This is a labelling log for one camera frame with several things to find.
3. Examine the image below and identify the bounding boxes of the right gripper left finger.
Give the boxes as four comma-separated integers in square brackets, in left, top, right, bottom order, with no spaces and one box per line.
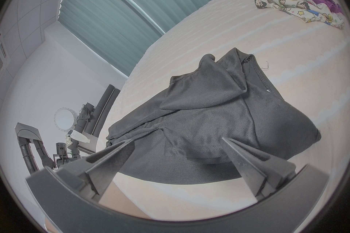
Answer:
[56,139,135,197]

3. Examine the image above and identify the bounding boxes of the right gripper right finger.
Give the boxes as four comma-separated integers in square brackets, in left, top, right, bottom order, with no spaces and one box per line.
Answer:
[221,137,296,198]

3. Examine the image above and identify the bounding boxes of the black T-shirt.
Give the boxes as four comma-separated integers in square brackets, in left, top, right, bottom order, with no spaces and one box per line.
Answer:
[105,48,322,185]

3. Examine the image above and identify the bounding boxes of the bed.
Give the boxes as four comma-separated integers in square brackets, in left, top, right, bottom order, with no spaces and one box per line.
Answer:
[94,0,350,221]

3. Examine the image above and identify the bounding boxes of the white cloth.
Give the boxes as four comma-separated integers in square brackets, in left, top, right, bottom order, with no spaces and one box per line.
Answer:
[70,129,91,143]

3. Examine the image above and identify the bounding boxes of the dark grey garment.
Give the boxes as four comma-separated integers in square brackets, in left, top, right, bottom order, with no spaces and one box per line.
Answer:
[77,102,92,124]

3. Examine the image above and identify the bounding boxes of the round wall mirror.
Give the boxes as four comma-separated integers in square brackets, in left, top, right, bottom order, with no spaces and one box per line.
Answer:
[54,108,75,131]

